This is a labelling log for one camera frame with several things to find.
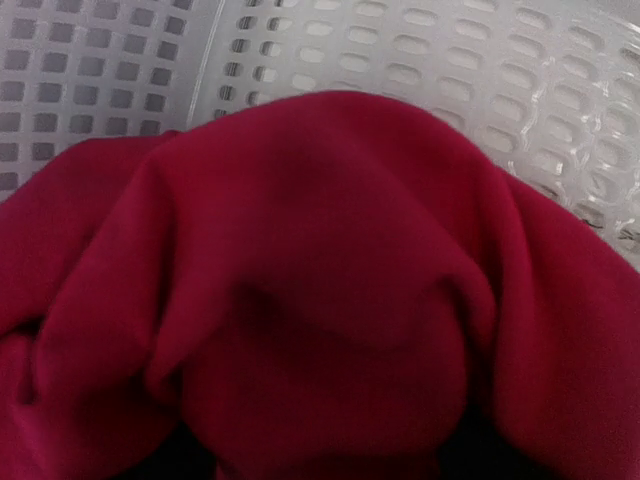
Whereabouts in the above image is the magenta t-shirt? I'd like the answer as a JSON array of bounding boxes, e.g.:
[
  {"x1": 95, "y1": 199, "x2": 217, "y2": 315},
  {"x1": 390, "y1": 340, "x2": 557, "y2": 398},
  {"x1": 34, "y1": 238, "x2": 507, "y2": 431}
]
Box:
[{"x1": 1, "y1": 92, "x2": 639, "y2": 479}]

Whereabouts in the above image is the white plastic perforated basket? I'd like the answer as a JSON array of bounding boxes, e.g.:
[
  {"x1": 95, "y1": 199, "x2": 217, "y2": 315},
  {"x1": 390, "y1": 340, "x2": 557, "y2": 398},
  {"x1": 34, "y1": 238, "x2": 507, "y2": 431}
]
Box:
[{"x1": 1, "y1": 0, "x2": 639, "y2": 264}]

